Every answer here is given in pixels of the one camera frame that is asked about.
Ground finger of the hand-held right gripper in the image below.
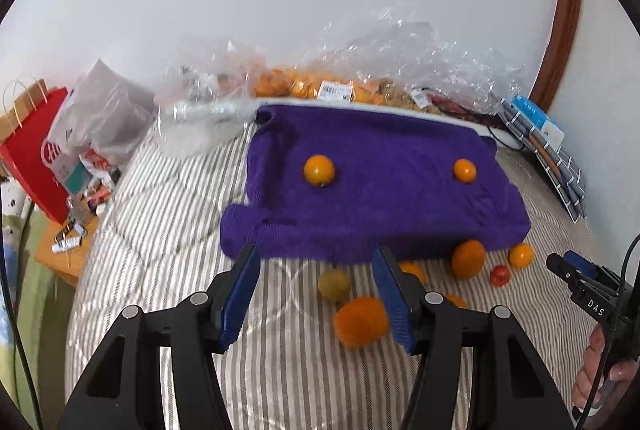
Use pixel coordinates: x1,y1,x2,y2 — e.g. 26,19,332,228
565,250,626,298
546,253,620,325

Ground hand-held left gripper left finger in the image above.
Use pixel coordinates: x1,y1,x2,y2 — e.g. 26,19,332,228
59,243,262,430

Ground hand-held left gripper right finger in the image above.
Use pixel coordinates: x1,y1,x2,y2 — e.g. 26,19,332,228
371,244,576,430

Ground large orange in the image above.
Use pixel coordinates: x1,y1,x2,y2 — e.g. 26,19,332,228
333,297,391,349

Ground green round fruit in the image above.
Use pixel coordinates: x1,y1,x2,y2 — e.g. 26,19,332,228
318,269,352,302

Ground purple cloth lined tray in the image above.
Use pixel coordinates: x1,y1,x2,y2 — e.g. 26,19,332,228
220,100,532,263

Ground bag of brown fruits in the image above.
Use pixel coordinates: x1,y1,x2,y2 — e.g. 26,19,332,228
382,80,443,115

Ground person's right hand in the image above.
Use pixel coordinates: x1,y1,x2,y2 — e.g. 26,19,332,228
571,324,640,411

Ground grey checkered cloth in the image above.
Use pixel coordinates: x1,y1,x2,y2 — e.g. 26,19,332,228
497,98,588,223

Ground blue box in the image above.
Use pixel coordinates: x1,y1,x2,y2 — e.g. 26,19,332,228
511,94,565,148

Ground clear plastic bag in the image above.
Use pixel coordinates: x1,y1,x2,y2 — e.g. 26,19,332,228
155,38,266,158

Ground pile of small cosmetic items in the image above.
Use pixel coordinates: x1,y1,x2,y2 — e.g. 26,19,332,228
52,190,113,256

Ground wooden nightstand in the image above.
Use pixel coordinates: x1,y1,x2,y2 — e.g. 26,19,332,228
35,210,101,288

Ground green bedsheet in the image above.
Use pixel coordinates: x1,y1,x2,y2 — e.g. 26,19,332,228
0,210,76,430

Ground dark red packet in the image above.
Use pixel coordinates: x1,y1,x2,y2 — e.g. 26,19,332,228
427,93,501,126

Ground printed plastic bag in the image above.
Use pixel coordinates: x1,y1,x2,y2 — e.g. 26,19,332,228
50,145,121,201

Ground bag of oranges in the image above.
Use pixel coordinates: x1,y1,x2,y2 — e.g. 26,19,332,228
252,66,388,107

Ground grey plastic bag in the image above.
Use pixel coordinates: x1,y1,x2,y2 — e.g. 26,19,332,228
47,58,157,171

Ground large crinkled clear plastic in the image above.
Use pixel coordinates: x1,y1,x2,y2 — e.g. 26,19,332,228
300,8,528,121

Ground white dotted pillow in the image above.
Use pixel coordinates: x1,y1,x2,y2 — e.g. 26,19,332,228
0,180,26,221

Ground red paper bag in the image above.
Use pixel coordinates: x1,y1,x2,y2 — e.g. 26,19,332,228
0,78,71,225

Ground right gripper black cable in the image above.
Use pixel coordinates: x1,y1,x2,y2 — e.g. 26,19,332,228
570,233,640,426

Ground long black cable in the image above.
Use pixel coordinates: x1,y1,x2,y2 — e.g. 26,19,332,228
0,200,43,430

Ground brown wooden door frame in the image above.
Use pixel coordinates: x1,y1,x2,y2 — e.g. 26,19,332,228
529,0,586,111

